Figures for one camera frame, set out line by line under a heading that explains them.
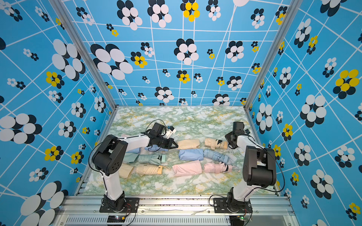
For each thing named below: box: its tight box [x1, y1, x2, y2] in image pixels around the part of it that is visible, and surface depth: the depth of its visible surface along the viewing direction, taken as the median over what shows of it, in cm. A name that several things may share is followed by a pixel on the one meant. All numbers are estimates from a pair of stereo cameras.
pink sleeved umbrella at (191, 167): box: [172, 160, 203, 177], surface depth 86 cm
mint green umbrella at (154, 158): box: [137, 153, 166, 166], surface depth 88 cm
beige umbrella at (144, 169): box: [135, 163, 163, 177], surface depth 84 cm
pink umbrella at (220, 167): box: [203, 161, 233, 174], surface depth 84 cm
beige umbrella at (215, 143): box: [204, 137, 228, 150], surface depth 96 cm
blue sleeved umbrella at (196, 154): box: [178, 148, 205, 161], surface depth 91 cm
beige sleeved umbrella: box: [177, 138, 200, 150], surface depth 96 cm
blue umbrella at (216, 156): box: [203, 149, 230, 165], surface depth 90 cm
